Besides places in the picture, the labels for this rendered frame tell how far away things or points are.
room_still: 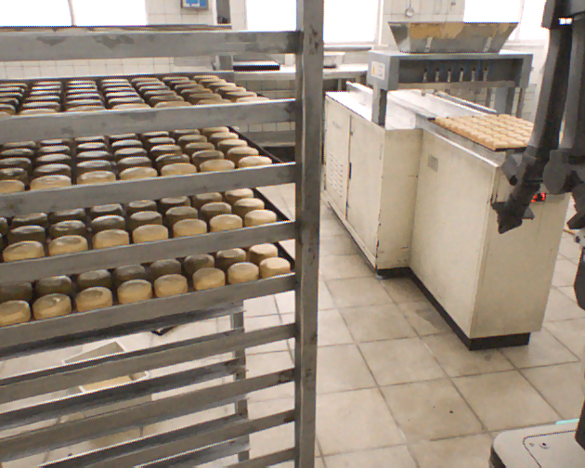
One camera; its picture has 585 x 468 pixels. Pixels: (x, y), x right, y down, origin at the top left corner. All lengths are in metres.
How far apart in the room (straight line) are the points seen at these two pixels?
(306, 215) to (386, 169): 1.91
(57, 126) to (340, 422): 1.56
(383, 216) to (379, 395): 0.99
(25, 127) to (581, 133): 1.10
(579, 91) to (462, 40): 1.47
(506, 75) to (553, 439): 1.82
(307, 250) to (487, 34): 2.14
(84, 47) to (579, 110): 1.03
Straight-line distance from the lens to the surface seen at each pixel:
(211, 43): 0.70
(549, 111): 1.42
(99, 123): 0.69
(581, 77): 1.34
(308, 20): 0.71
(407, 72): 2.68
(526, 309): 2.43
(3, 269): 0.75
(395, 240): 2.81
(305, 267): 0.79
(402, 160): 2.66
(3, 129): 0.70
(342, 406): 2.06
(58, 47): 0.68
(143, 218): 0.84
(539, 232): 2.27
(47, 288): 0.87
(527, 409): 2.22
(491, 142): 2.09
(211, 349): 0.85
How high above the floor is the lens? 1.36
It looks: 23 degrees down
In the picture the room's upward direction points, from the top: straight up
